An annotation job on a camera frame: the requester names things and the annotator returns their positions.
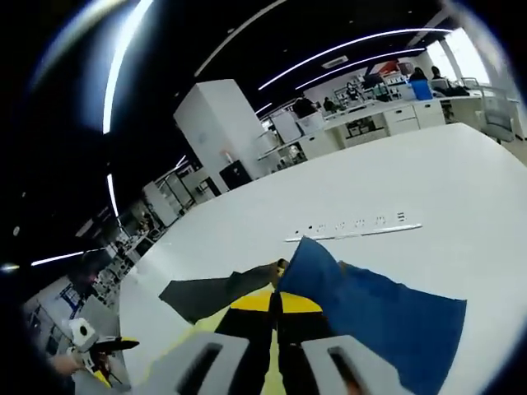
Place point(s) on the short curved ceiling light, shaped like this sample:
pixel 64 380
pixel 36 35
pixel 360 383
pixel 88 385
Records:
pixel 358 62

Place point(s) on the long white workbench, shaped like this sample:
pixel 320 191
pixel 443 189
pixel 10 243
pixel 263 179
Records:
pixel 370 109

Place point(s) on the ceiling air vent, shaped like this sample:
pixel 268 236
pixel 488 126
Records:
pixel 337 62

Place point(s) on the white drawer cabinet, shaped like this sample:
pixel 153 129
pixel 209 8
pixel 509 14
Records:
pixel 413 117
pixel 321 144

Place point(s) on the wide bright ceiling light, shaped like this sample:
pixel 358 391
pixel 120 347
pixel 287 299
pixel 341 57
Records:
pixel 119 61

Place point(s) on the long curved ceiling light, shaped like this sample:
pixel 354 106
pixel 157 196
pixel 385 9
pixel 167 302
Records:
pixel 350 44

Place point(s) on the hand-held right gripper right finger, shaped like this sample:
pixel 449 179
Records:
pixel 300 329

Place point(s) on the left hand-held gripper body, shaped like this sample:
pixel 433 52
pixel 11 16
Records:
pixel 82 333

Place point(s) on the white standing panel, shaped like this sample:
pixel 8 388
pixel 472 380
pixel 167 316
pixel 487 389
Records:
pixel 286 125

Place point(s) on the yellow navy grey garment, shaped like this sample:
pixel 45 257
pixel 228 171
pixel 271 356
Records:
pixel 370 308

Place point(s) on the person's left hand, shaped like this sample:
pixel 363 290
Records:
pixel 66 365

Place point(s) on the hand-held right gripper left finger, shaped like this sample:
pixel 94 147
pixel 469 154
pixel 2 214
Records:
pixel 247 329

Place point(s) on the blue plastic bin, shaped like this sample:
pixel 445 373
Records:
pixel 422 90

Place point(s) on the black small cabinet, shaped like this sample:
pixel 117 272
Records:
pixel 235 175

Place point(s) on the metal storage shelf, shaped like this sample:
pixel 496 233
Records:
pixel 169 199

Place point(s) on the small ceiling light strip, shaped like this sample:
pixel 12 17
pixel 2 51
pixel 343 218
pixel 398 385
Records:
pixel 57 258
pixel 113 195

